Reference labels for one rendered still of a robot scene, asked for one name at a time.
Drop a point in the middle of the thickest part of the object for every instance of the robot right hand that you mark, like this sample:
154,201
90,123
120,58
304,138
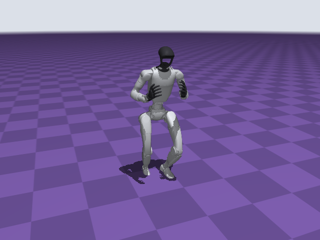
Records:
151,94

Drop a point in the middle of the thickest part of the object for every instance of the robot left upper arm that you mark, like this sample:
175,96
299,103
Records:
179,77

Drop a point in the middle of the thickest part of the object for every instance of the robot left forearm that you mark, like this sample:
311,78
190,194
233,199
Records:
184,98

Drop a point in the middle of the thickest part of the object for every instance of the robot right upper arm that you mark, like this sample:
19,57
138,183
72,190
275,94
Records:
144,76

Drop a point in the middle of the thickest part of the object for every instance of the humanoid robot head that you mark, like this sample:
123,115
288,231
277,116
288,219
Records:
165,52

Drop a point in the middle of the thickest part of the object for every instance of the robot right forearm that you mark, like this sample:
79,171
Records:
139,97

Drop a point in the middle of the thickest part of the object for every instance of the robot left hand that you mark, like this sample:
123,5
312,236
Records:
183,90

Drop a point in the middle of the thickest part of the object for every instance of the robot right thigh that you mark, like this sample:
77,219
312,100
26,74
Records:
146,132

